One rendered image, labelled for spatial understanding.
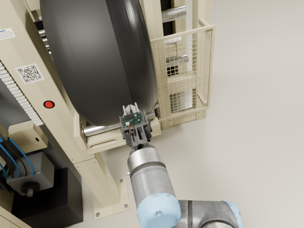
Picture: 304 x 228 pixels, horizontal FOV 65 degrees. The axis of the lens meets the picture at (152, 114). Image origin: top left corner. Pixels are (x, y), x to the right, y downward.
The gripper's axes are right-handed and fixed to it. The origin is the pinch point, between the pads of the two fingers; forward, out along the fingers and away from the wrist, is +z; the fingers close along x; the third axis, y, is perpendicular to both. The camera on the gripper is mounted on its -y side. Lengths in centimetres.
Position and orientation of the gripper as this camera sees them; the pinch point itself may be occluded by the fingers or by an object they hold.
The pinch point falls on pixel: (130, 109)
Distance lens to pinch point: 75.9
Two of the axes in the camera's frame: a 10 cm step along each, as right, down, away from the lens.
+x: -9.6, 2.6, -0.8
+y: -1.3, -6.8, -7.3
